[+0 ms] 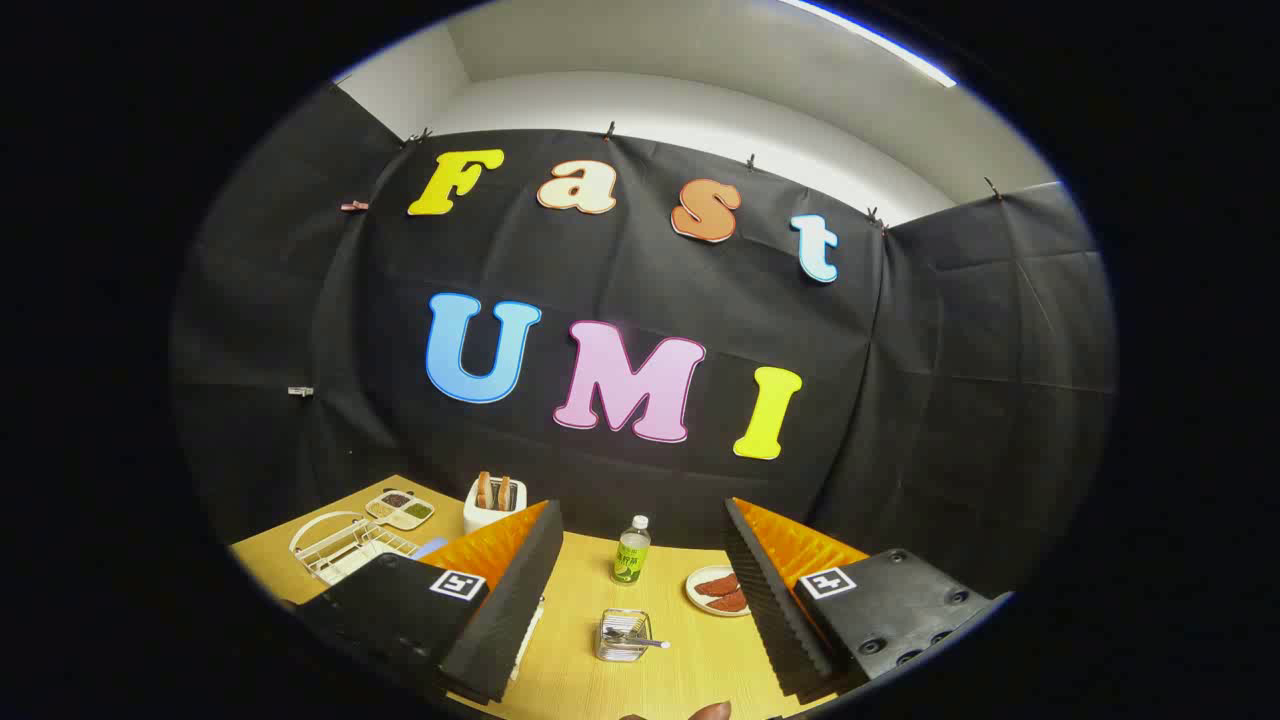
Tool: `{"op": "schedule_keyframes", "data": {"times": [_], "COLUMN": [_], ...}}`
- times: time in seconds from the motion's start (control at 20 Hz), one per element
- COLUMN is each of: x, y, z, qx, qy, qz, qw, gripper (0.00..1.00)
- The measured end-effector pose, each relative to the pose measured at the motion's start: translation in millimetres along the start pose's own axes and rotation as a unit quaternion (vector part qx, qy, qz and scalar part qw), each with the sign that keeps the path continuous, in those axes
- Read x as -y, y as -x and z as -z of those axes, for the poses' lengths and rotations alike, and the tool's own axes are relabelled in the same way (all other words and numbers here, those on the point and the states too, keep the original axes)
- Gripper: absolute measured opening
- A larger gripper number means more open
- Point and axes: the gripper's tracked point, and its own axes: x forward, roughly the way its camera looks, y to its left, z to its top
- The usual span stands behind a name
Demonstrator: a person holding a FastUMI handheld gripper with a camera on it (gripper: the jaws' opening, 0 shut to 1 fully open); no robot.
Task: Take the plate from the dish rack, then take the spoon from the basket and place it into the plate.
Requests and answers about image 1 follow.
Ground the green label drink bottle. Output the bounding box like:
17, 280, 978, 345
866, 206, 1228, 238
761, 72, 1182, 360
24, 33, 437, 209
612, 515, 653, 586

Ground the white wire dish rack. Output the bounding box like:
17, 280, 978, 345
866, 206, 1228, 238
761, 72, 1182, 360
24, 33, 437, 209
289, 510, 421, 586

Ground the metal wire basket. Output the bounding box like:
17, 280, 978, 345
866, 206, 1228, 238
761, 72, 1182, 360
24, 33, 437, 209
595, 608, 653, 663

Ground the metal spoon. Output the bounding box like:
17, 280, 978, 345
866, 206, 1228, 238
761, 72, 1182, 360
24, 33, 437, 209
603, 618, 673, 651

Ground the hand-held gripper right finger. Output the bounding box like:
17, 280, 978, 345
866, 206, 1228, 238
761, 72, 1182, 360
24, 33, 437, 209
722, 497, 1011, 706

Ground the divided tray with seeds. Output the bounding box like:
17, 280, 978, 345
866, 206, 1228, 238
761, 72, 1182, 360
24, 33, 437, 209
365, 489, 436, 531

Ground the black backdrop cloth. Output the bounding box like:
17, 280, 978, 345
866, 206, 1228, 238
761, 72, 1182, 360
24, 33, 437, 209
170, 85, 1116, 601

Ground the small white oval plate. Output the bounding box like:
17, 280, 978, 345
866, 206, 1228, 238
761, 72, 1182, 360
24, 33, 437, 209
684, 565, 751, 618

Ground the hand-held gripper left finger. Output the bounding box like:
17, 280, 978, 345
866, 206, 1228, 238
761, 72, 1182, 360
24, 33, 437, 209
290, 500, 564, 706

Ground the white toaster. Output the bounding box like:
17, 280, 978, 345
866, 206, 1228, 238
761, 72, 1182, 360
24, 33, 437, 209
463, 473, 528, 534

